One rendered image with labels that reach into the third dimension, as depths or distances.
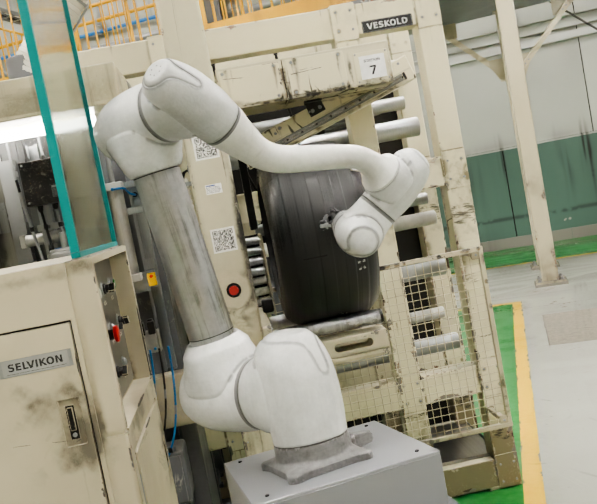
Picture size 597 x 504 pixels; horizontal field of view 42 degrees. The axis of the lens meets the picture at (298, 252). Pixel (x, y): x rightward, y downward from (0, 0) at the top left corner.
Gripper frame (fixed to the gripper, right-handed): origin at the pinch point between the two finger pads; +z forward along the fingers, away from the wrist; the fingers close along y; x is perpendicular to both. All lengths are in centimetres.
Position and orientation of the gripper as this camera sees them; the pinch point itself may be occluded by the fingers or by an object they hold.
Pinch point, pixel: (335, 214)
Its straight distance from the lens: 218.8
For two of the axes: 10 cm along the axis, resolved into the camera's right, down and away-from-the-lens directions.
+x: 1.7, 9.6, 2.1
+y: -9.8, 1.9, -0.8
